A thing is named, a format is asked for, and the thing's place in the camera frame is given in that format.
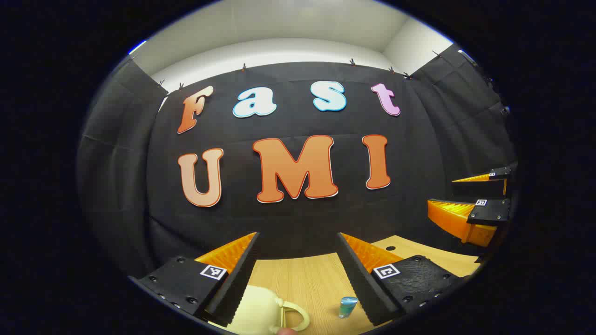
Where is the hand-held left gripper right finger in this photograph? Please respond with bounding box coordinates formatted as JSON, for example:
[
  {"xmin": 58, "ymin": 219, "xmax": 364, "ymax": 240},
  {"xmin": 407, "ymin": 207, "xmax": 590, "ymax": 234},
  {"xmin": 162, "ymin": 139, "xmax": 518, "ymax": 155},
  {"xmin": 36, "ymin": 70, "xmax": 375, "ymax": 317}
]
[{"xmin": 336, "ymin": 232, "xmax": 471, "ymax": 327}]

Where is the blue skin care tube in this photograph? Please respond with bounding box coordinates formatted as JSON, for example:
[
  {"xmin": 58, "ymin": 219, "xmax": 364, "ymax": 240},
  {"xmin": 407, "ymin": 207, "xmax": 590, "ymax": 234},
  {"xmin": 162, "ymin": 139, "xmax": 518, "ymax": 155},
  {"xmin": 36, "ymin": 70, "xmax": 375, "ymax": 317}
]
[{"xmin": 339, "ymin": 296, "xmax": 359, "ymax": 320}]

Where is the pale yellow suitcase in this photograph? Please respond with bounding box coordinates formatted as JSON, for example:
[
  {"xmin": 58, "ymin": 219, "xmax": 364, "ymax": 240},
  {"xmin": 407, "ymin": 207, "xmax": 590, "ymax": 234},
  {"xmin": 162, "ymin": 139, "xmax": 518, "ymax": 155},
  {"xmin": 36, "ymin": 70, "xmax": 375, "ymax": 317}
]
[{"xmin": 210, "ymin": 285, "xmax": 311, "ymax": 335}]

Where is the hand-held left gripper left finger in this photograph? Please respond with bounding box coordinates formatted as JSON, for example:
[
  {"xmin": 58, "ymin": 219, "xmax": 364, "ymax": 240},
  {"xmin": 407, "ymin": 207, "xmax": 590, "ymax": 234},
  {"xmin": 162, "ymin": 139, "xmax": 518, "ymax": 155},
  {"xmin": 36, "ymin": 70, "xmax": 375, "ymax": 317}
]
[{"xmin": 128, "ymin": 231, "xmax": 260, "ymax": 328}]

